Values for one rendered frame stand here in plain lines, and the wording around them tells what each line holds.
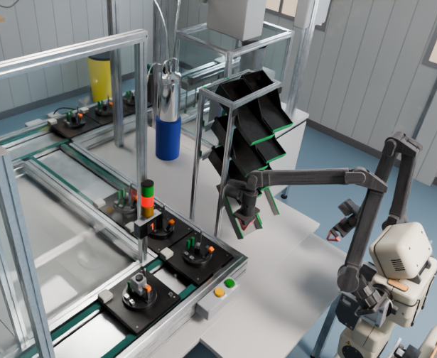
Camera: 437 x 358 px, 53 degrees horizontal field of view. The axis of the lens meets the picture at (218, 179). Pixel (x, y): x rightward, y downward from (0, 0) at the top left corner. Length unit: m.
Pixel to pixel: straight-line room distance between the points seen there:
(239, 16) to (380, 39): 2.21
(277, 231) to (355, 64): 2.80
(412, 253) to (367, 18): 3.28
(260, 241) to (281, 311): 0.43
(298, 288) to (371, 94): 3.06
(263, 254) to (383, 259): 0.69
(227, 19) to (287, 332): 1.82
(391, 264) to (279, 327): 0.56
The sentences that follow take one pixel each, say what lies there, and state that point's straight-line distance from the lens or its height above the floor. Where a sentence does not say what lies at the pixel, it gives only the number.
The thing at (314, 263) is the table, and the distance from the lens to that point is 2.28.
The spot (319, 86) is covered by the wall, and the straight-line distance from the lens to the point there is 5.09.
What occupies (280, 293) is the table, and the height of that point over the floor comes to 0.86.
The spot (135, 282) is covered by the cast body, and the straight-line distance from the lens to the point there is 1.78.
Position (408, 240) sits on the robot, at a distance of 1.76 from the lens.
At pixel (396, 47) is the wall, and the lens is 4.64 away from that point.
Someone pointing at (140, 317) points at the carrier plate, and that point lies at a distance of 1.82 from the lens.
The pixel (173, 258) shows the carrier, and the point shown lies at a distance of 2.02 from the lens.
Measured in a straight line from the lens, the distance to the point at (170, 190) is 2.56.
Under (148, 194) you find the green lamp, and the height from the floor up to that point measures 1.38.
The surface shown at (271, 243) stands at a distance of 2.31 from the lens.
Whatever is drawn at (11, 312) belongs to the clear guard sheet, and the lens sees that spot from 1.12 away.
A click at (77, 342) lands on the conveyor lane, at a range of 1.85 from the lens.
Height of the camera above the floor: 2.45
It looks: 36 degrees down
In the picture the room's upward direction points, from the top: 7 degrees clockwise
